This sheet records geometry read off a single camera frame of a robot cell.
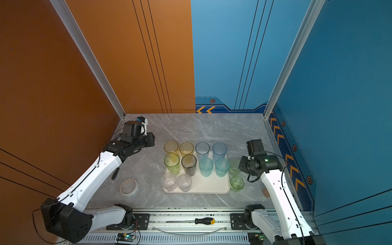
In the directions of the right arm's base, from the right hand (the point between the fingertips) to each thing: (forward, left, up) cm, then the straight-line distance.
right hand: (242, 166), depth 76 cm
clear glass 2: (-3, +31, -13) cm, 33 cm away
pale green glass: (+8, +1, -13) cm, 15 cm away
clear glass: (-2, +40, -14) cm, 42 cm away
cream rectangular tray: (-4, +14, -14) cm, 20 cm away
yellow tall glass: (+12, +29, -1) cm, 31 cm away
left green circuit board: (-28, +57, -16) cm, 65 cm away
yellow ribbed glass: (+13, +38, -2) cm, 40 cm away
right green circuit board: (-28, -5, -17) cm, 33 cm away
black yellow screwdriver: (-22, +23, -13) cm, 34 cm away
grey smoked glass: (+6, +28, -6) cm, 29 cm away
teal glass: (+6, +9, -11) cm, 15 cm away
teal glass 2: (+5, +18, -8) cm, 21 cm away
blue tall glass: (+11, +11, -1) cm, 15 cm away
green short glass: (-3, +1, -14) cm, 14 cm away
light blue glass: (+11, +20, -2) cm, 23 cm away
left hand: (+14, +45, +8) cm, 48 cm away
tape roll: (-5, +62, -14) cm, 64 cm away
